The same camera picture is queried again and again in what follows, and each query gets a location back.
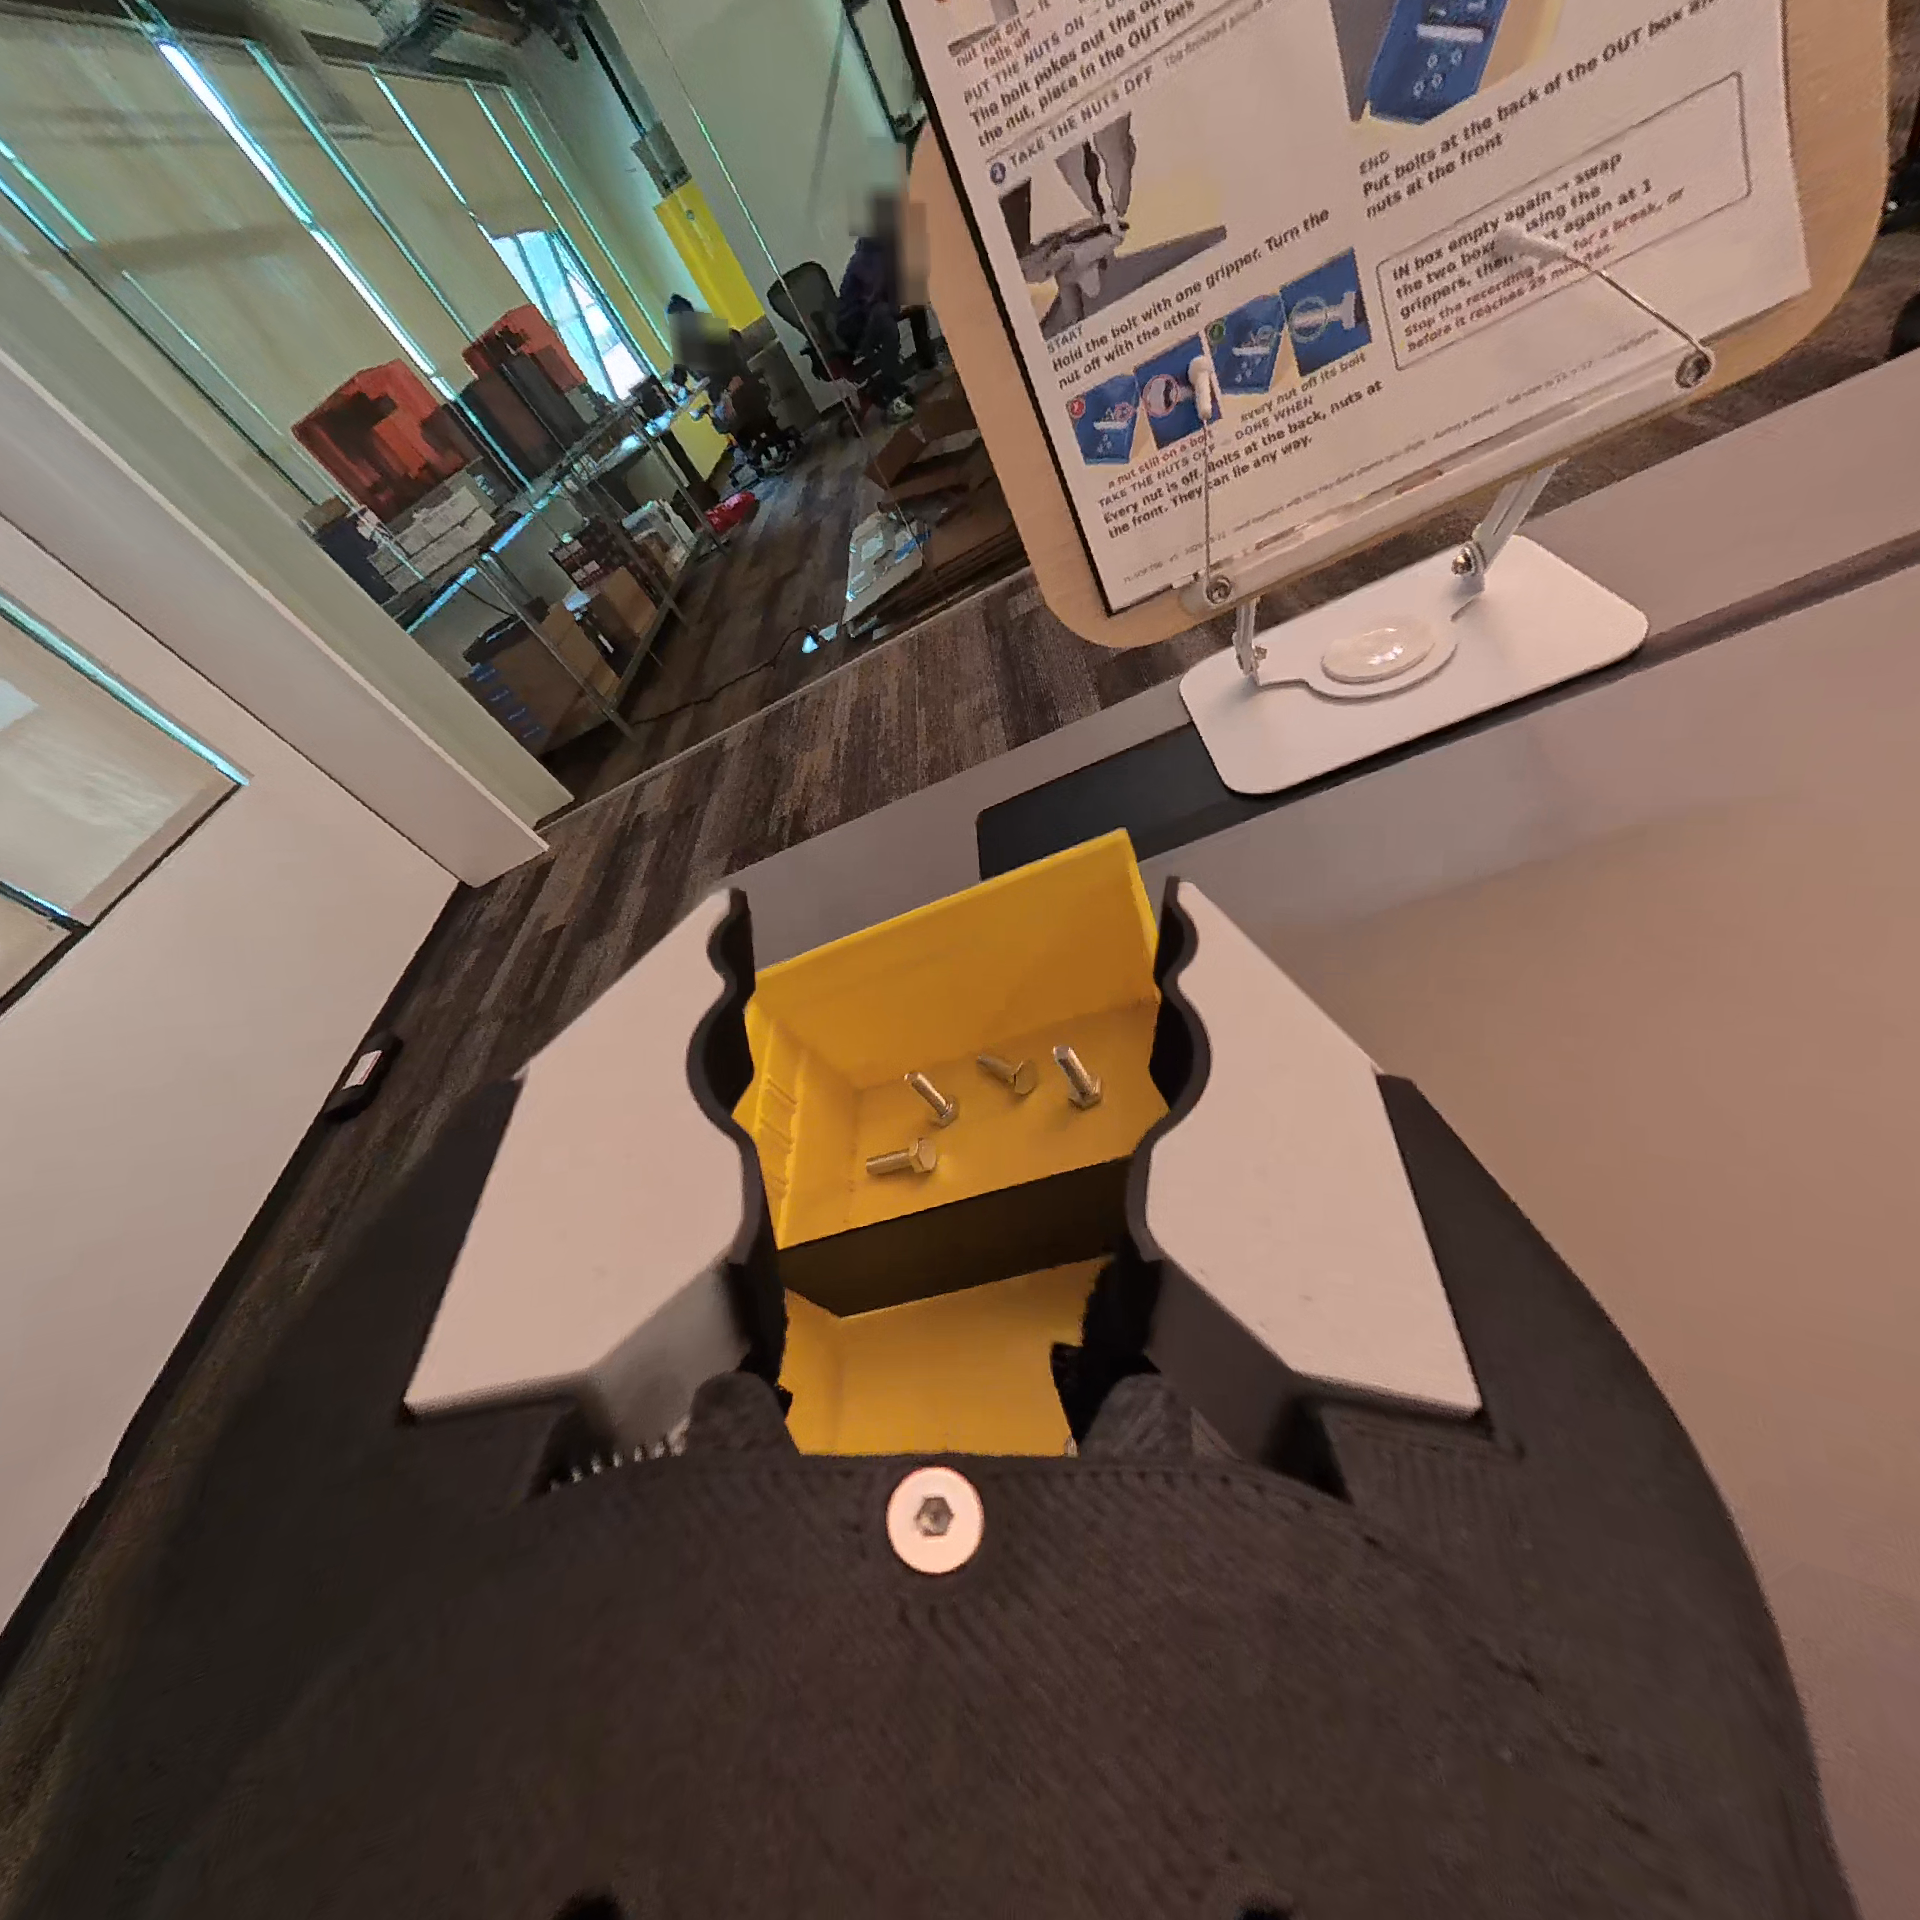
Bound grey mesh office chair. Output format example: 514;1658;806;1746
765;263;860;410

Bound yellow panel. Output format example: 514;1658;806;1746
654;185;760;470

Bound black bin divider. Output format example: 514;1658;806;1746
776;1154;1132;1325

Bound instruction sheet board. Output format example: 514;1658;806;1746
902;0;1894;655

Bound yellow plastic bin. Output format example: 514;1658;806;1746
729;827;1172;1455

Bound flattened cardboard boxes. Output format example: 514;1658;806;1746
837;375;1028;639

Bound white board stand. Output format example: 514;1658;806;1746
1175;462;1652;797

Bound wire storage shelf rack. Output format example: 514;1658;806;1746
300;375;736;754

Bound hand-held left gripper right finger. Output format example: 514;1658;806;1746
1048;877;1488;1454

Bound orange machine enclosure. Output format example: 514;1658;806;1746
290;369;454;490
460;307;589;407

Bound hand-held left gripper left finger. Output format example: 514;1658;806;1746
402;887;791;1454

